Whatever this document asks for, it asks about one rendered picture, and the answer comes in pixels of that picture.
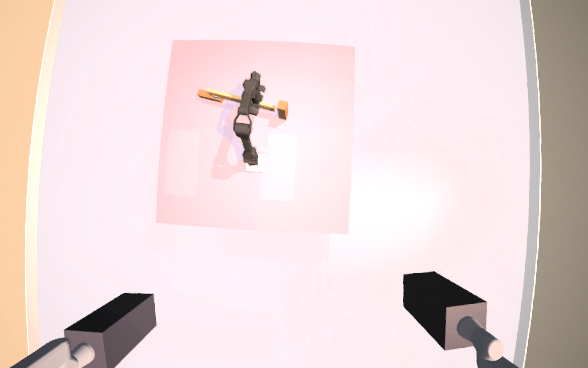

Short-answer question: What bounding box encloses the long orange wooden rail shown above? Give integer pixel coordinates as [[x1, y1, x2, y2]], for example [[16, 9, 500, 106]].
[[207, 89, 275, 112]]

